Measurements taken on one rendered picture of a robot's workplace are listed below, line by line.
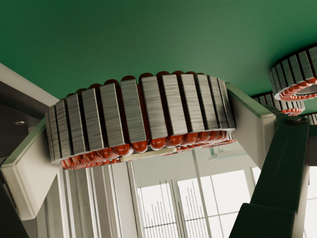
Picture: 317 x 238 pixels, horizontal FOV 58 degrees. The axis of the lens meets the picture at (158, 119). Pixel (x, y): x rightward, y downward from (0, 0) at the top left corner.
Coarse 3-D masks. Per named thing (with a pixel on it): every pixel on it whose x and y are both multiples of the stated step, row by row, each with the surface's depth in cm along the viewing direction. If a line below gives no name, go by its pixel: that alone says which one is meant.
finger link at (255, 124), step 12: (228, 84) 18; (228, 96) 17; (240, 96) 16; (240, 108) 15; (252, 108) 14; (264, 108) 13; (240, 120) 16; (252, 120) 14; (264, 120) 13; (240, 132) 16; (252, 132) 14; (264, 132) 13; (252, 144) 14; (264, 144) 13; (252, 156) 15; (264, 156) 13
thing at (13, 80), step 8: (0, 64) 21; (0, 72) 23; (8, 72) 23; (0, 80) 24; (8, 80) 24; (16, 80) 25; (24, 80) 25; (16, 88) 26; (24, 88) 27; (32, 88) 27; (40, 88) 27; (32, 96) 29; (40, 96) 29; (48, 96) 30; (48, 104) 32
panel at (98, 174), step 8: (0, 160) 49; (96, 168) 47; (96, 176) 47; (104, 176) 48; (96, 184) 47; (104, 184) 47; (96, 192) 47; (104, 192) 46; (104, 200) 46; (104, 208) 46; (104, 216) 46; (24, 224) 46; (32, 224) 46; (104, 224) 46; (32, 232) 46; (104, 232) 45
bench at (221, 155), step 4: (212, 148) 389; (220, 148) 311; (212, 152) 388; (220, 152) 311; (224, 152) 307; (228, 152) 307; (232, 152) 306; (236, 152) 306; (240, 152) 306; (244, 152) 305; (212, 156) 349; (216, 156) 317; (220, 156) 306; (224, 156) 308; (228, 156) 329; (232, 156) 356; (212, 160) 371
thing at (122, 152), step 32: (96, 96) 13; (128, 96) 13; (160, 96) 14; (192, 96) 13; (224, 96) 15; (64, 128) 14; (96, 128) 13; (128, 128) 12; (160, 128) 13; (192, 128) 13; (224, 128) 14; (64, 160) 15; (96, 160) 14; (128, 160) 22
